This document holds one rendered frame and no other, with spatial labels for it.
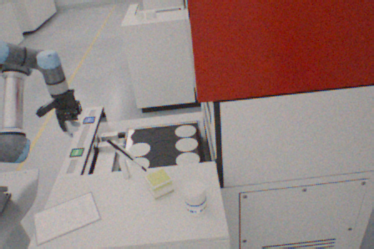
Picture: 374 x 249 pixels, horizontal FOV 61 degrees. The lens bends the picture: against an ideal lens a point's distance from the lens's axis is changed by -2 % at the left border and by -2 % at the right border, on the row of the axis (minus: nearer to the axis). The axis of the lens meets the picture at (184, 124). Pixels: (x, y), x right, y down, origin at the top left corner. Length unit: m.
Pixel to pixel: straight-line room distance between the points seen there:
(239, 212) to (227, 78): 0.65
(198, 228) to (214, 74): 0.49
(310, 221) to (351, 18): 0.91
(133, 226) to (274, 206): 0.67
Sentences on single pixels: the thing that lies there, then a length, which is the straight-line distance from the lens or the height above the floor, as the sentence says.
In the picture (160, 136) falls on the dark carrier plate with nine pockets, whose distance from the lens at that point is 1.53.
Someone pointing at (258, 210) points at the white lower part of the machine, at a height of 0.66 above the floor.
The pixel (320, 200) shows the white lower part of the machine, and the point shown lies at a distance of 1.54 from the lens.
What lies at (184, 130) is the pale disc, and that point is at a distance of 1.54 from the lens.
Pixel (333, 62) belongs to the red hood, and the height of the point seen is 1.32.
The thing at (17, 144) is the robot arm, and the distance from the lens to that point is 1.58.
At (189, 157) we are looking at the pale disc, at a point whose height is 0.90.
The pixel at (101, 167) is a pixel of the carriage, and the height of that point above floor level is 0.88.
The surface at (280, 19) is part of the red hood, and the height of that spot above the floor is 1.48.
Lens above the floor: 1.76
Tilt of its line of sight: 33 degrees down
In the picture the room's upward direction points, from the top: 7 degrees counter-clockwise
